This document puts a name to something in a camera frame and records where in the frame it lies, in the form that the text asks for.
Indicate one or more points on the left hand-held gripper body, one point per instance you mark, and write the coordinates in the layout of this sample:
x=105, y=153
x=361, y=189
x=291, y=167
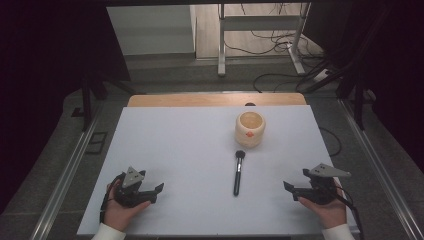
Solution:
x=128, y=195

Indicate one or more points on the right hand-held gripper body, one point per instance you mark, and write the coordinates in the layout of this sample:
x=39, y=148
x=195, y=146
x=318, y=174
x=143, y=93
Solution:
x=322, y=188

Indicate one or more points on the black makeup brush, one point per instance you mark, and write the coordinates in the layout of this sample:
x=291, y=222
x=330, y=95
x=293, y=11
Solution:
x=238, y=173

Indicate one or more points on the person's left hand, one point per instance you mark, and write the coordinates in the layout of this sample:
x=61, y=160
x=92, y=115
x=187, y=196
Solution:
x=120, y=215

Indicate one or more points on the person's right hand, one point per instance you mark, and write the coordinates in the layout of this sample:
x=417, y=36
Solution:
x=328, y=211

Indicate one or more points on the white table mat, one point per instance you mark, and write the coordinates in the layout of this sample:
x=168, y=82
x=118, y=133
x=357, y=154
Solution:
x=193, y=160

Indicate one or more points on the black metal stand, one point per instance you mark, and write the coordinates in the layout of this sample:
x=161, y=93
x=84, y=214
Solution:
x=87, y=100
x=358, y=96

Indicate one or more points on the white power strip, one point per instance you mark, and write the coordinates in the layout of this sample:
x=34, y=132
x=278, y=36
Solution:
x=321, y=75

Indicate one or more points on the black curtain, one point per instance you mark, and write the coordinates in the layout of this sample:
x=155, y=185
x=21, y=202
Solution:
x=393, y=66
x=50, y=83

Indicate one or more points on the white cabinet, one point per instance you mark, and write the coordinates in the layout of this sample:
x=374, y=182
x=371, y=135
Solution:
x=153, y=30

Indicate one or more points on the black floor bracket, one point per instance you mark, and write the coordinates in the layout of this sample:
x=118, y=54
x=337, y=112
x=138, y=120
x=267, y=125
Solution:
x=96, y=142

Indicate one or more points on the silver metal rail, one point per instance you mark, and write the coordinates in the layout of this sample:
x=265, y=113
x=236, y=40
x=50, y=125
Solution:
x=380, y=166
x=63, y=183

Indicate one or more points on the white metal desk frame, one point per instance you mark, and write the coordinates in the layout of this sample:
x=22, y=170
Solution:
x=260, y=23

